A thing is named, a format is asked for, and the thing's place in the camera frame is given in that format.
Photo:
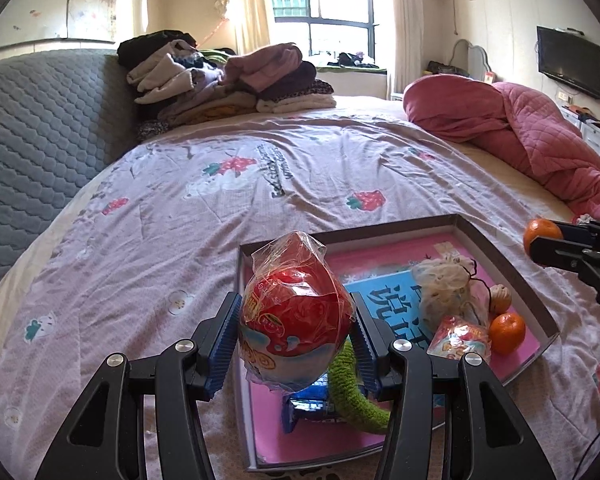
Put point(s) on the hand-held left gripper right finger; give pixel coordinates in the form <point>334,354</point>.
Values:
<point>367,355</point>

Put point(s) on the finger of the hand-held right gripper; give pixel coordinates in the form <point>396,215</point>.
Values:
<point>555,254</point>
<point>577,232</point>

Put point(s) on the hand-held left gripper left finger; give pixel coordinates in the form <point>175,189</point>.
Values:
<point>220,355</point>

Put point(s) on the orange mandarin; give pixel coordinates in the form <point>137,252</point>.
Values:
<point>542,234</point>
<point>507,334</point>

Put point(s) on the shallow grey cardboard box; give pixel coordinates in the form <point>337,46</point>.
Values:
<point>505,272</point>

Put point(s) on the walnut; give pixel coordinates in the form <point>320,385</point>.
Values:
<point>500,299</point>

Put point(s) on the blue snack packet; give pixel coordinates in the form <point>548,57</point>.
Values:
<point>310,405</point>

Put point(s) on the large red blue toy egg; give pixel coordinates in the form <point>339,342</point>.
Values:
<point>295,310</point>

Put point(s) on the small red toy egg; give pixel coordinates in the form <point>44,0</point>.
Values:
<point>457,340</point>

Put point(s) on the pink and blue book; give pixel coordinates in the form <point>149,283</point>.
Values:
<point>330,440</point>

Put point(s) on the white cabinet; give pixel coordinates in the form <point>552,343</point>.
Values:
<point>590,130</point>

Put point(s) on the pink quilt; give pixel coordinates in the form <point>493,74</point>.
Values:
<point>520,125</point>

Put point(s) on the strawberry print bedsheet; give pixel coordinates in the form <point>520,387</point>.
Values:
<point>155,220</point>

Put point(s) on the flat screen television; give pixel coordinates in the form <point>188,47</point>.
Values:
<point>572,62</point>

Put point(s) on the dark bag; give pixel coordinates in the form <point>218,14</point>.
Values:
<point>440,66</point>

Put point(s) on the cream curtain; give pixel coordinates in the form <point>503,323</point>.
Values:
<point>405,25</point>
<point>250,5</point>

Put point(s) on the grey quilted headboard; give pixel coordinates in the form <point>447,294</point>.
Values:
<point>40,150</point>

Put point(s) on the pile of folded clothes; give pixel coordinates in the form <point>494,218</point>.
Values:
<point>230,80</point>

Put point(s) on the green sill cushion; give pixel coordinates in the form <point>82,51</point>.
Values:
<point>350,70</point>

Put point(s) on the dark clothes on sill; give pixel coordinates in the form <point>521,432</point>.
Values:
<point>355,59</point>

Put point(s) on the window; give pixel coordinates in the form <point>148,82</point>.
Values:
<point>340,5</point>

